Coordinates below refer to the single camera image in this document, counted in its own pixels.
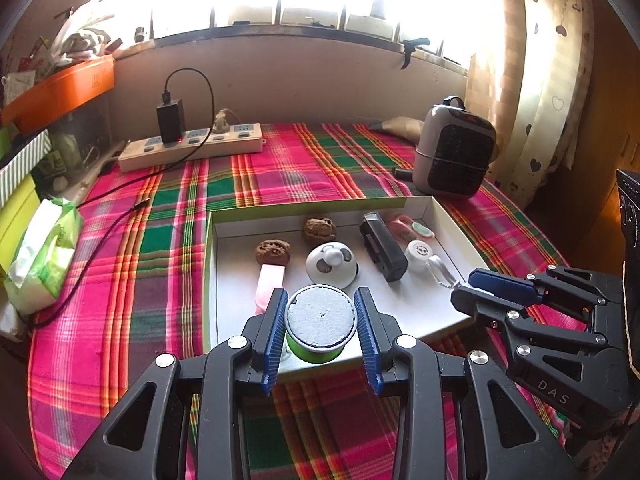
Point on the small white jar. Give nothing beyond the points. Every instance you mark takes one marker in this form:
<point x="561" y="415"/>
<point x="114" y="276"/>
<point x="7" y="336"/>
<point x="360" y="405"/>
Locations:
<point x="417" y="255"/>

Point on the white plug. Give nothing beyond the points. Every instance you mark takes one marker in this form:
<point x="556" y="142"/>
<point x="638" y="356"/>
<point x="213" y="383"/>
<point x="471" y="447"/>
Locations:
<point x="221" y="122"/>

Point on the brown walnut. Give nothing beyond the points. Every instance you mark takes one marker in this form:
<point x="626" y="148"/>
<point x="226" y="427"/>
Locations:
<point x="320" y="230"/>
<point x="272" y="252"/>

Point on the black charger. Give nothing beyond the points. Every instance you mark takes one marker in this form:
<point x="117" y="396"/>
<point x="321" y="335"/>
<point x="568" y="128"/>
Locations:
<point x="171" y="122"/>

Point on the orange box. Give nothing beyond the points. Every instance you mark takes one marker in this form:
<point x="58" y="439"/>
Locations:
<point x="65" y="90"/>

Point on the beige power strip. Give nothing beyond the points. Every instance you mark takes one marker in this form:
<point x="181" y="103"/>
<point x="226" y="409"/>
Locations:
<point x="225" y="142"/>

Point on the pink contact lens case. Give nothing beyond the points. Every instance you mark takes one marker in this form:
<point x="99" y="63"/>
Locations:
<point x="410" y="227"/>

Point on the shallow green white cardboard box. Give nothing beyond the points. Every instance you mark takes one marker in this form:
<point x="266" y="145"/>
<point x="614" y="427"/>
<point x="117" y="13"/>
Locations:
<point x="235" y="310"/>

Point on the yellow-green box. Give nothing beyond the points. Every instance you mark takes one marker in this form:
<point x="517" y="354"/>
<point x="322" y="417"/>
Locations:
<point x="15" y="220"/>

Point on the green box with striped lid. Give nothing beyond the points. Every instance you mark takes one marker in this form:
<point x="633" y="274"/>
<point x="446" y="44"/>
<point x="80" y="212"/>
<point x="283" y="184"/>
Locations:
<point x="25" y="160"/>

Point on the clear storage bin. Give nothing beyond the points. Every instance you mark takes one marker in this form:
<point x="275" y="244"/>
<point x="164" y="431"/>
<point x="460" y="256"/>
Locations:
<point x="80" y="140"/>

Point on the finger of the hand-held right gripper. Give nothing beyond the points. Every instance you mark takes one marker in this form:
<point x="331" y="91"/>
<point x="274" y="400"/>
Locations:
<point x="505" y="286"/>
<point x="480" y="307"/>

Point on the grey space heater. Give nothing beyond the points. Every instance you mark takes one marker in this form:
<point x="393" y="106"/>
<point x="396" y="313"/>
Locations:
<point x="460" y="160"/>

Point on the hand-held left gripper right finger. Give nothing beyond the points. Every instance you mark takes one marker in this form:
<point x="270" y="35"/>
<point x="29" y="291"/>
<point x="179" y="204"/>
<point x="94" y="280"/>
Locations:
<point x="367" y="335"/>

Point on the black rectangular device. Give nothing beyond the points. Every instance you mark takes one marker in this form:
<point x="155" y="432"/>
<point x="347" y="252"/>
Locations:
<point x="382" y="250"/>

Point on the round white green gadget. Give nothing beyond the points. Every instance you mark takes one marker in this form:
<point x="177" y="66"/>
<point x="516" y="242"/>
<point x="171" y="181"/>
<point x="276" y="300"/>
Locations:
<point x="320" y="315"/>

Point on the green tissue pack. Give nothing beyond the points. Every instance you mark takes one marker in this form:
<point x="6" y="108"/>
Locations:
<point x="40" y="260"/>

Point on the tan paper bag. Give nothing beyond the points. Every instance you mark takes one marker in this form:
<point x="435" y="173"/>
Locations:
<point x="400" y="127"/>

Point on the plaid tablecloth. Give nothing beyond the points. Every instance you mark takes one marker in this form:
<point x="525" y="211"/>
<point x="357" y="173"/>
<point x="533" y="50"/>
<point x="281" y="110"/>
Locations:
<point x="150" y="260"/>

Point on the beige heart-print curtain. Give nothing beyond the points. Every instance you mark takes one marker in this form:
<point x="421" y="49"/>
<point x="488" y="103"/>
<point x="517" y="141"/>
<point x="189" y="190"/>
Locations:
<point x="540" y="60"/>

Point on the wooden cabinet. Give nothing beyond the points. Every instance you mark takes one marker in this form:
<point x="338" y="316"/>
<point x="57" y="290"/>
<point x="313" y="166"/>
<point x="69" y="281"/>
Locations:
<point x="600" y="210"/>

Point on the white panda-shaped gadget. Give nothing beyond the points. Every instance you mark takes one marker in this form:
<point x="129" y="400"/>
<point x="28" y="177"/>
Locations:
<point x="330" y="265"/>

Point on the white plastic bag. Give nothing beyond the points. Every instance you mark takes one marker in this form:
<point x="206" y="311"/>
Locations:
<point x="80" y="35"/>

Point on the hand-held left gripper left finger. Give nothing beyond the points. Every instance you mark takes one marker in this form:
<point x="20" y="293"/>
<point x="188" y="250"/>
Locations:
<point x="272" y="335"/>

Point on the pink oblong case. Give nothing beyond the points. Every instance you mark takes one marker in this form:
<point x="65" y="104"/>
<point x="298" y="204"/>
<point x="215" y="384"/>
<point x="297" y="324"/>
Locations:
<point x="270" y="280"/>

